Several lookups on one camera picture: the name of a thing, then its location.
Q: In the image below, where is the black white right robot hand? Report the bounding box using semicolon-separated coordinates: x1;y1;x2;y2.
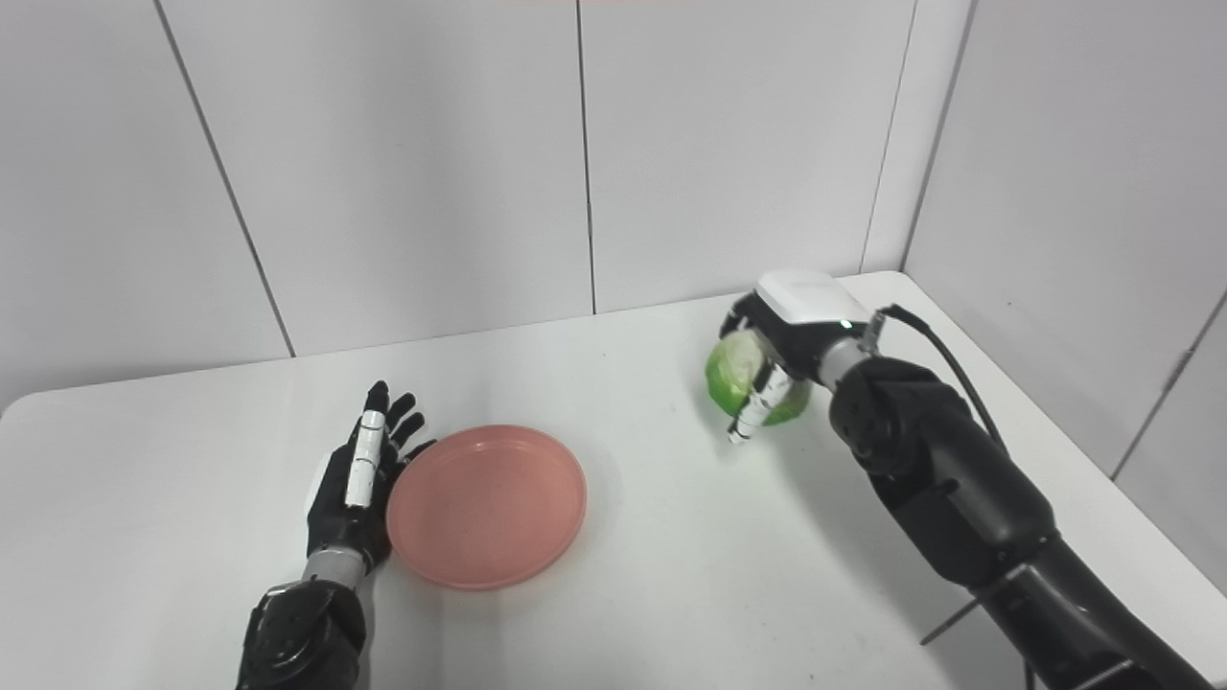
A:
719;269;873;447

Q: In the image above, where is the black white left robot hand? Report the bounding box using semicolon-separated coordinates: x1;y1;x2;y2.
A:
305;380;437;575

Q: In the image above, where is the green white toy cabbage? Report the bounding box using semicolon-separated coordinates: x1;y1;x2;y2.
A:
705;329;812;428

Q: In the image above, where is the pink plastic plate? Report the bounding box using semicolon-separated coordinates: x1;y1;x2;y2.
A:
385;425;589;591

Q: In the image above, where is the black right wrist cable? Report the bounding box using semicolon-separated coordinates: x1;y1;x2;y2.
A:
877;304;1007;453

